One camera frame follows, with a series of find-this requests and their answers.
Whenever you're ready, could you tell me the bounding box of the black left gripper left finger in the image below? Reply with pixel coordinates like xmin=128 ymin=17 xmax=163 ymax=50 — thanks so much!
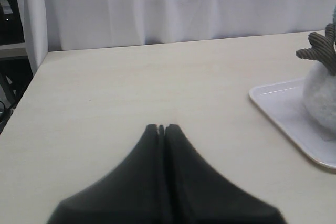
xmin=48 ymin=124 xmax=164 ymax=223

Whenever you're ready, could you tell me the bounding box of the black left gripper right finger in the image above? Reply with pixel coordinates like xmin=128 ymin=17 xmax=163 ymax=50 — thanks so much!
xmin=164 ymin=124 xmax=286 ymax=223

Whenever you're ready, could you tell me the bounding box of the teal fuzzy scarf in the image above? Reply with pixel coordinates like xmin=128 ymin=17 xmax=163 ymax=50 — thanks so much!
xmin=332 ymin=7 xmax=336 ymax=25

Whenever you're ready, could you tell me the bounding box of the white fluffy plush toy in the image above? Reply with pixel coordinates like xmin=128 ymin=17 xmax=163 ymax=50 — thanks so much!
xmin=296 ymin=23 xmax=335 ymax=134

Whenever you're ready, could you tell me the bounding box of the white plastic tray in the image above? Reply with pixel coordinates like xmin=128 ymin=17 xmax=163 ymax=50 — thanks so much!
xmin=249 ymin=78 xmax=335 ymax=170

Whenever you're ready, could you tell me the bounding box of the dark shelf rack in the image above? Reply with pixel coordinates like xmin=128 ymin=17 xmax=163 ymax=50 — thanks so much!
xmin=1 ymin=0 xmax=33 ymax=131

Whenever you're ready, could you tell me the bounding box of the white backdrop curtain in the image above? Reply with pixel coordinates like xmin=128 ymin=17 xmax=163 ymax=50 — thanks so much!
xmin=18 ymin=0 xmax=335 ymax=71

